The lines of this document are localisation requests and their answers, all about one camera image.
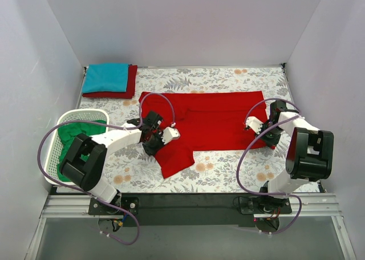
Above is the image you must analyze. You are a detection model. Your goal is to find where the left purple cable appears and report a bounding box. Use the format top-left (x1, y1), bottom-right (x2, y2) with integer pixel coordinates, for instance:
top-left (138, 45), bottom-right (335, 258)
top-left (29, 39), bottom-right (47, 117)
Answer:
top-left (38, 92), bottom-right (177, 246)

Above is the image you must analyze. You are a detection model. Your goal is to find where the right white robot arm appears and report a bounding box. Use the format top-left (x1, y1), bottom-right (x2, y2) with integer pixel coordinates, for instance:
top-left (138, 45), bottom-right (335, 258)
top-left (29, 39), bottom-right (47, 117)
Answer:
top-left (246, 100), bottom-right (334, 213)

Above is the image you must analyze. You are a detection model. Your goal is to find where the white plastic laundry basket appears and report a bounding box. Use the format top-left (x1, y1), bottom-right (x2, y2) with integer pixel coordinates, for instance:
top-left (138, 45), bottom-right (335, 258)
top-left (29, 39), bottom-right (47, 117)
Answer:
top-left (43, 108), bottom-right (110, 186)

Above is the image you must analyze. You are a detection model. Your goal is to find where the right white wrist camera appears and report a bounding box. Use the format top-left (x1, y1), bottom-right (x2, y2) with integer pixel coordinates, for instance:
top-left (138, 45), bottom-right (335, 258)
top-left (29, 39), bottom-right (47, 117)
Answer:
top-left (245, 116), bottom-right (263, 135)

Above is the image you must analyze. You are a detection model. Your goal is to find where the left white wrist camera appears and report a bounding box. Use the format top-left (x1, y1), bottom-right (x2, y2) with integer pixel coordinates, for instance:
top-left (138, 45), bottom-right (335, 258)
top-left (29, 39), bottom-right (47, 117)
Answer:
top-left (161, 127), bottom-right (180, 145)

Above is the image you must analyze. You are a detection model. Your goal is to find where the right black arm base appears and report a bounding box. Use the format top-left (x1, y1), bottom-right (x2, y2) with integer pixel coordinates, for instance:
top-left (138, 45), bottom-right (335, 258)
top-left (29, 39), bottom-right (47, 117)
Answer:
top-left (232, 194), bottom-right (292, 232)

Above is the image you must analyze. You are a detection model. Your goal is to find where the folded dark red t-shirt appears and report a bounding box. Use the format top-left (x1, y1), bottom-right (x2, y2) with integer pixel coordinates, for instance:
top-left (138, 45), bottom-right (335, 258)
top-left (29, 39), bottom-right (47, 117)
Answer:
top-left (82, 64), bottom-right (138, 99)

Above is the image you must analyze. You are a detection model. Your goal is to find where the aluminium rail frame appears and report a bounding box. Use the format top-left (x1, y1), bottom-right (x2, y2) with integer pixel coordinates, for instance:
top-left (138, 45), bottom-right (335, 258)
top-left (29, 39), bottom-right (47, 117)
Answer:
top-left (27, 193), bottom-right (356, 259)

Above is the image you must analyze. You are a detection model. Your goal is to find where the folded teal t-shirt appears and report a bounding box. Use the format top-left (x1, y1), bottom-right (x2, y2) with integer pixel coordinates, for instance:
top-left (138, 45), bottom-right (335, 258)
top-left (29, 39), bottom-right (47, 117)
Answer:
top-left (82, 63), bottom-right (129, 94)

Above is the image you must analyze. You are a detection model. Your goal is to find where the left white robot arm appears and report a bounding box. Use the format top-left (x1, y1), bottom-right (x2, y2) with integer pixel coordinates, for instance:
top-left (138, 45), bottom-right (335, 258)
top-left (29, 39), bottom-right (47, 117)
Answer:
top-left (58, 111), bottom-right (175, 214)

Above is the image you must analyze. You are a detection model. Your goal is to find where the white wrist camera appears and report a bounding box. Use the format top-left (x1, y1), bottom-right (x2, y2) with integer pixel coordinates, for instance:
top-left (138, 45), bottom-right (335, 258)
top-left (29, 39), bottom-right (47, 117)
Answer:
top-left (161, 127), bottom-right (180, 145)
top-left (245, 116), bottom-right (263, 135)

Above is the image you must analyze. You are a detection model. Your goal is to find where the floral patterned table mat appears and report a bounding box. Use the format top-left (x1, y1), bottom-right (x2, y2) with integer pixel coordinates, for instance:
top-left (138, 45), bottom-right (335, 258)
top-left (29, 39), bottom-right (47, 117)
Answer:
top-left (77, 67), bottom-right (291, 193)

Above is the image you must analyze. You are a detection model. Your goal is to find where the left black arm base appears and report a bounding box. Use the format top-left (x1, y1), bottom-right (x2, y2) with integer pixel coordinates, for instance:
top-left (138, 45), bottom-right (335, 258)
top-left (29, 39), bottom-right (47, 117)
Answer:
top-left (87, 195), bottom-right (140, 228)

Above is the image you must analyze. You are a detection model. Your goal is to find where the green t-shirt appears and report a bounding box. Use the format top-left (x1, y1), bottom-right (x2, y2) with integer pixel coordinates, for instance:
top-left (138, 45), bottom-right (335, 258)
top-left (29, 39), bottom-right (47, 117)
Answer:
top-left (56, 119), bottom-right (108, 182)

